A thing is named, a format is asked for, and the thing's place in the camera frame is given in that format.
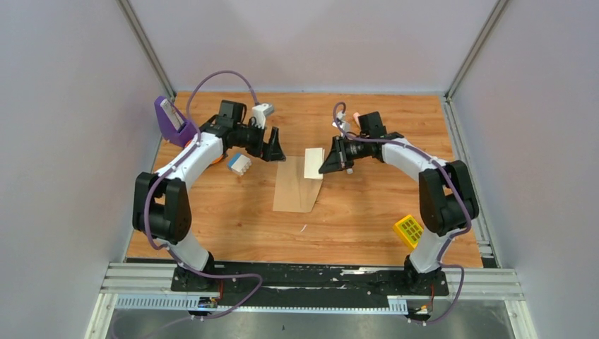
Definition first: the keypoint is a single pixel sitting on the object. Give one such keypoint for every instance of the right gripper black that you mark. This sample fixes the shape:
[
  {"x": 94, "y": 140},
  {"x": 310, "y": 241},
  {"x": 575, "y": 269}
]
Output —
[{"x": 337, "y": 159}]

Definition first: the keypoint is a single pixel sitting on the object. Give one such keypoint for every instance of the brown paper envelope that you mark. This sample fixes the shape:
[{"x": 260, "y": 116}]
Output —
[{"x": 293, "y": 192}]

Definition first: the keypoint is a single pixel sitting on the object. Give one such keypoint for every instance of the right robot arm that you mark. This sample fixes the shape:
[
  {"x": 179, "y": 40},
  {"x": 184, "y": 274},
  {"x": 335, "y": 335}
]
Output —
[{"x": 446, "y": 196}]

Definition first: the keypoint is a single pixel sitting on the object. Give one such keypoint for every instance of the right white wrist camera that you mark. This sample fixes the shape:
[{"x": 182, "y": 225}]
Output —
[{"x": 342, "y": 126}]

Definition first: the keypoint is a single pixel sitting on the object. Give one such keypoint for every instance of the beige letter paper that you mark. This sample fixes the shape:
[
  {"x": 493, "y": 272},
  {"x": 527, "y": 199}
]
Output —
[{"x": 313, "y": 160}]

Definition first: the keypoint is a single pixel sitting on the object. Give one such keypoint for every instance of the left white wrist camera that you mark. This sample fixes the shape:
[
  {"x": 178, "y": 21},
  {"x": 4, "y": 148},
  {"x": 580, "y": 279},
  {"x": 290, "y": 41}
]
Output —
[{"x": 260, "y": 113}]

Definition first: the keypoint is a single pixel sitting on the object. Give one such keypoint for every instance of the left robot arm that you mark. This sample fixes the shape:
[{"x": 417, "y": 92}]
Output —
[{"x": 162, "y": 210}]

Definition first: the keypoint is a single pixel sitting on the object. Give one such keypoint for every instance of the purple holder stand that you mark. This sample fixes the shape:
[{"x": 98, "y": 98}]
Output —
[{"x": 174, "y": 126}]

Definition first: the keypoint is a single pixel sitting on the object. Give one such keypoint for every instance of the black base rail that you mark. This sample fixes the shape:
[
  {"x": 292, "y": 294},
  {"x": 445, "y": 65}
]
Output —
[{"x": 292, "y": 285}]

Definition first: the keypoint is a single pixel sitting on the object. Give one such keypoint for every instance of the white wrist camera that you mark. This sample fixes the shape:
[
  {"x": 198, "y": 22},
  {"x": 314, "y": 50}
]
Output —
[
  {"x": 342, "y": 126},
  {"x": 260, "y": 113}
]

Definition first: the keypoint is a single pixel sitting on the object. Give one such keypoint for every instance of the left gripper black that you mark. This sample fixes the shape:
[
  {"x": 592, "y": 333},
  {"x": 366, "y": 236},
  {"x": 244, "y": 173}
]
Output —
[{"x": 270, "y": 152}]

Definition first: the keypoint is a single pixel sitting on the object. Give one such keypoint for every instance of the pink cylindrical tube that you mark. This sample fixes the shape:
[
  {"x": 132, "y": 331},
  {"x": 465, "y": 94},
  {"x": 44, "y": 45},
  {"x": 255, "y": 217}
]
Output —
[{"x": 356, "y": 117}]

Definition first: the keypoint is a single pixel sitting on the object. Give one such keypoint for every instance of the yellow toy block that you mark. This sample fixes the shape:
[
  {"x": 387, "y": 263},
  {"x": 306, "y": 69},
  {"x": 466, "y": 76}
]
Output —
[{"x": 409, "y": 231}]

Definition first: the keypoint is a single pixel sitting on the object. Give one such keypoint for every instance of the blue white toy block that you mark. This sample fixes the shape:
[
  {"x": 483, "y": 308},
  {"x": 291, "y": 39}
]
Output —
[{"x": 239, "y": 164}]

